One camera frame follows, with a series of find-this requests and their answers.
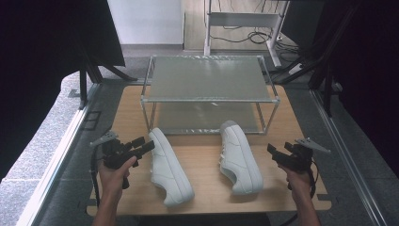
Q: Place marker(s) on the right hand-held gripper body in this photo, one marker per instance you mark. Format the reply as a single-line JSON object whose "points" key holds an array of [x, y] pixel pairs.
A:
{"points": [[299, 155]]}

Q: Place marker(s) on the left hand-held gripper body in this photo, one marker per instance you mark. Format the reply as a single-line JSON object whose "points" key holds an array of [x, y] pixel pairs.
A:
{"points": [[113, 155]]}

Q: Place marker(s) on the white sneaker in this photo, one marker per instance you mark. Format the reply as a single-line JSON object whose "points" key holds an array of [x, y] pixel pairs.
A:
{"points": [[240, 160], [169, 166]]}

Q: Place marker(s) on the grey two-tier shoe rack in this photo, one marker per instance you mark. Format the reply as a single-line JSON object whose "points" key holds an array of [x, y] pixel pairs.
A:
{"points": [[208, 78]]}

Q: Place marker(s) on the person's left hand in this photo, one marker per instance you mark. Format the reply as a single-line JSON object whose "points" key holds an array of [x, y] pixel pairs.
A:
{"points": [[113, 180]]}

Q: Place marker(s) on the person's right hand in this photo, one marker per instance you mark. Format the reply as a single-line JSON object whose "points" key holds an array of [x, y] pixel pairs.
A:
{"points": [[296, 185]]}

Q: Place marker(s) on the white power strip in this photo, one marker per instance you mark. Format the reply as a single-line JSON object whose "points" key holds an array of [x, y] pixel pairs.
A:
{"points": [[295, 69]]}

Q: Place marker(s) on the black metal stand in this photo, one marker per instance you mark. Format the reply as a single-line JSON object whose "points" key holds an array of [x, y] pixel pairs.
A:
{"points": [[316, 69], [91, 73]]}

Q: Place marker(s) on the black curtain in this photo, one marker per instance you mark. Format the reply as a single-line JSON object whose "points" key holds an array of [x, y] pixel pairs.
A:
{"points": [[37, 62], [367, 72]]}

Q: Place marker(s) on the aluminium rail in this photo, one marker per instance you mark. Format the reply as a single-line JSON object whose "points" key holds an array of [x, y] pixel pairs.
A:
{"points": [[348, 157], [59, 157]]}

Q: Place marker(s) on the white wall panel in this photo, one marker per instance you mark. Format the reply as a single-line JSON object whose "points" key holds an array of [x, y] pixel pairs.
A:
{"points": [[146, 20]]}

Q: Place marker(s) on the white metal desk frame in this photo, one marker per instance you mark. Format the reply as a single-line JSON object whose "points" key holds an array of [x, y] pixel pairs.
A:
{"points": [[241, 19]]}

